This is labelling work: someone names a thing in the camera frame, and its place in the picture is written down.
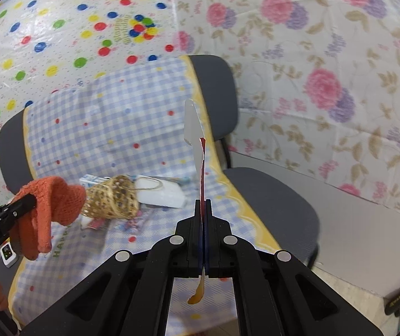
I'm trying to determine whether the white paper card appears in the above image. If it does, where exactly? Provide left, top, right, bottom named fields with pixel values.
left=184, top=99, right=206, bottom=305

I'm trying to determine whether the grey office chair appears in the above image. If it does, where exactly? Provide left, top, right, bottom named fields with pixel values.
left=0, top=55, right=320, bottom=268

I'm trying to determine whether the polka dot plastic sheet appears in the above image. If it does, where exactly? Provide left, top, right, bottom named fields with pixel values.
left=0, top=0, right=195, bottom=203

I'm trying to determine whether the small white milk carton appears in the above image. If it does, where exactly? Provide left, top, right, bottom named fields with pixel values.
left=79, top=174, right=110, bottom=189

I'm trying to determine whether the blue checkered cloth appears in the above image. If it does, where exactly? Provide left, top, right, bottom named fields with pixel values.
left=8, top=55, right=281, bottom=329

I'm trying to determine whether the floral plastic sheet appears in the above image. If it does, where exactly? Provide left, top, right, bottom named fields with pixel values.
left=175, top=0, right=400, bottom=214

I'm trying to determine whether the orange knit glove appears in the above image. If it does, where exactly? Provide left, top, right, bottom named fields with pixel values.
left=9, top=176, right=86, bottom=261

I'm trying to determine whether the cartoon printed wrapper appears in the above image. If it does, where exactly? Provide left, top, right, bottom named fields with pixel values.
left=80, top=210, right=151, bottom=234

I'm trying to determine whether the woven bamboo basket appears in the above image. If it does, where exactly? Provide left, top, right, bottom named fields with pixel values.
left=81, top=175, right=139, bottom=220

